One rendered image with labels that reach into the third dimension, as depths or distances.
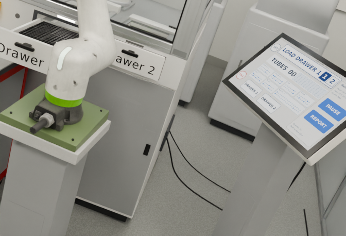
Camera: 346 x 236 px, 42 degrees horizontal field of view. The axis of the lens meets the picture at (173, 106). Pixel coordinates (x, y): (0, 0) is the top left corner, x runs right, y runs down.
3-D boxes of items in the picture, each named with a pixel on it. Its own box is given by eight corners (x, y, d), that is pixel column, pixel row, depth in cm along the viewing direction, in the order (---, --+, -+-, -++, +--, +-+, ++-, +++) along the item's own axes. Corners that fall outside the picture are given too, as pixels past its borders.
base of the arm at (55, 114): (49, 147, 131) (52, 131, 128) (6, 126, 133) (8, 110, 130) (90, 112, 154) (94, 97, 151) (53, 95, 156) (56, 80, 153)
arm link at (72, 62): (94, 96, 152) (107, 46, 143) (68, 113, 139) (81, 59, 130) (63, 80, 155) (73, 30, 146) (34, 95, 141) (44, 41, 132)
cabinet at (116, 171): (131, 230, 227) (178, 91, 195) (-56, 159, 230) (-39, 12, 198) (165, 145, 314) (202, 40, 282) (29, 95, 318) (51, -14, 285)
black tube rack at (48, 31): (57, 62, 173) (61, 47, 171) (16, 47, 174) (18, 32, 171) (78, 48, 194) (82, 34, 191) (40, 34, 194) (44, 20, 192)
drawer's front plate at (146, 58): (157, 81, 193) (165, 58, 189) (95, 58, 194) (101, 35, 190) (158, 80, 195) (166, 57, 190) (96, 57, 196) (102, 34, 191)
